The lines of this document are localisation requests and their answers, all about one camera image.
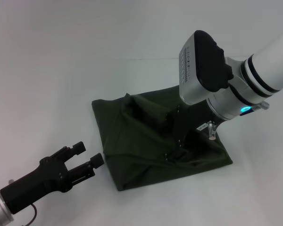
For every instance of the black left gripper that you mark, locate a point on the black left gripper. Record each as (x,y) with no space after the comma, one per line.
(33,186)

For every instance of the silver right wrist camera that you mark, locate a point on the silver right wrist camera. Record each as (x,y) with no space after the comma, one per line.
(191,77)

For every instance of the dark green shirt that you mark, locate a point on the dark green shirt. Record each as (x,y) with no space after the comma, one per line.
(136,141)

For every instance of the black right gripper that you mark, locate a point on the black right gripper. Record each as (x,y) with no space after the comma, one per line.
(191,117)

